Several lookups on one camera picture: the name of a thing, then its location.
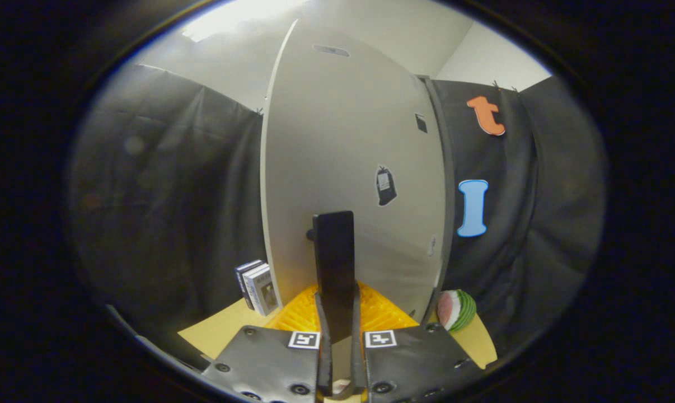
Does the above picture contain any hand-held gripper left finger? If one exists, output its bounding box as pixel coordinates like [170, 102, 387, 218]
[202, 211, 341, 403]

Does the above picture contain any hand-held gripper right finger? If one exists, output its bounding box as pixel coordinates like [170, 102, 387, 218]
[335, 210, 485, 403]

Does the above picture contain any white small box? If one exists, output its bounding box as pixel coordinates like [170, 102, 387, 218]
[242, 264, 283, 317]

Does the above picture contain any dark blue small box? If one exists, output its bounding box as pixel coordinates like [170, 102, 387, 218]
[235, 259, 264, 310]

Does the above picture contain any toy watermelon slice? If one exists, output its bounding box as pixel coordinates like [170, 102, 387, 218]
[436, 289, 477, 333]

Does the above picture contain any black backdrop cloth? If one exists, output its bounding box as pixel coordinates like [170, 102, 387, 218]
[69, 63, 607, 362]

